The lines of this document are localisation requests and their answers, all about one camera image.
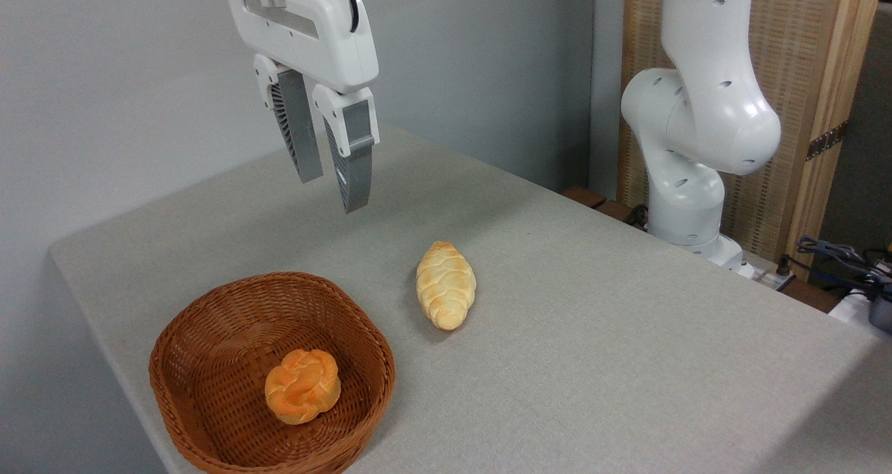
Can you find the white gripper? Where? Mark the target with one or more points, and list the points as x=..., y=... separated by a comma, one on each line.
x=306, y=35

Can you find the round orange braided bread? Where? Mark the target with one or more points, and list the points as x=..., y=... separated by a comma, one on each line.
x=303, y=387

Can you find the long pale braided bread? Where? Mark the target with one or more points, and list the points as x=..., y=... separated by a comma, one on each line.
x=446, y=286

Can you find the brown woven wicker basket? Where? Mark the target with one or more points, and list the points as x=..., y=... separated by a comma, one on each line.
x=209, y=362

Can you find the brown wooden slat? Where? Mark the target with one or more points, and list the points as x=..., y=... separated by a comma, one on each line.
x=584, y=196
x=617, y=211

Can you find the grey fabric tablecloth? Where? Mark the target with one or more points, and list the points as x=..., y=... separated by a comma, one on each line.
x=592, y=355

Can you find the dark metal hinge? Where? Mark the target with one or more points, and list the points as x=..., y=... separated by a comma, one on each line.
x=827, y=140

